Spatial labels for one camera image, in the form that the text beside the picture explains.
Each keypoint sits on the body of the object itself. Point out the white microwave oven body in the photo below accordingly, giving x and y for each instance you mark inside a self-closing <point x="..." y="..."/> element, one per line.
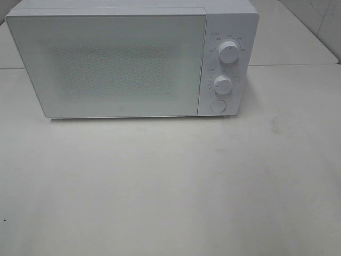
<point x="240" y="27"/>

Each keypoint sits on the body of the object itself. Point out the white dial knob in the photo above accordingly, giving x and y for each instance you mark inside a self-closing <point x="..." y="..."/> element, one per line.
<point x="222" y="85"/>
<point x="228" y="51"/>

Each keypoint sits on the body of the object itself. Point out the white microwave door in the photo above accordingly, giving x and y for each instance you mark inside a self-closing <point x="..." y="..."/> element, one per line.
<point x="128" y="66"/>

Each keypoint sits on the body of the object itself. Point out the round white door button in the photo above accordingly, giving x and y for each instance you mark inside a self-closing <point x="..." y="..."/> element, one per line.
<point x="218" y="106"/>

